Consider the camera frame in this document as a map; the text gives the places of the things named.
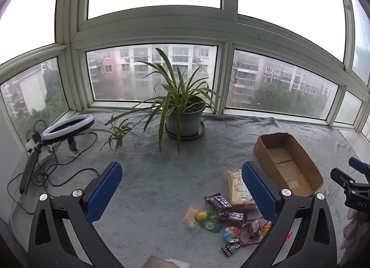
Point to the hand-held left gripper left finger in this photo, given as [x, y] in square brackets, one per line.
[105, 190]

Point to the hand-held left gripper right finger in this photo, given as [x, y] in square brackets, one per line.
[258, 192]

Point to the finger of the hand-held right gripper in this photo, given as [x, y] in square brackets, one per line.
[358, 165]
[344, 179]

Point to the tan biscuit packet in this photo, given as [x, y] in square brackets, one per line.
[237, 190]

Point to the brown chocolate bar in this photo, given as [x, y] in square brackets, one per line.
[219, 201]
[234, 217]

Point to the small yellow candy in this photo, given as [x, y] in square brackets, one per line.
[267, 227]

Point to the clear packet red black print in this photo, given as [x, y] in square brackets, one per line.
[255, 229]

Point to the brown cardboard box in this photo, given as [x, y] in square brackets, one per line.
[289, 166]

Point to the round colourful jelly cup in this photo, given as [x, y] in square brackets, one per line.
[231, 234]

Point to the red snack packet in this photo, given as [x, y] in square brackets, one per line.
[251, 244]

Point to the green white candy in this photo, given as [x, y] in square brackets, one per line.
[212, 226]

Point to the black white patterned packet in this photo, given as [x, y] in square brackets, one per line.
[231, 247]

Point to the yellow ball candy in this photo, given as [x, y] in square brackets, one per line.
[201, 216]

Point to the orange snack packet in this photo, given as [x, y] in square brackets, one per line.
[189, 213]

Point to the small green candy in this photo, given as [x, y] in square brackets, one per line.
[193, 224]

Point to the person's right hand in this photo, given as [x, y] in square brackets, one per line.
[351, 233]

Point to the small spider plantlet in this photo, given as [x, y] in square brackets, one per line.
[117, 132]

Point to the black folded tripod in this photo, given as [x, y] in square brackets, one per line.
[27, 169]

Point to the grey-green pot saucer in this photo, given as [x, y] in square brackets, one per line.
[199, 132]

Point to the grey-green plastic flower pot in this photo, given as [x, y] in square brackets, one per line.
[182, 120]

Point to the green spider plant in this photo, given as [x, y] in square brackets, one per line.
[176, 94]

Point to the white window frame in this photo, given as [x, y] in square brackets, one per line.
[72, 34]

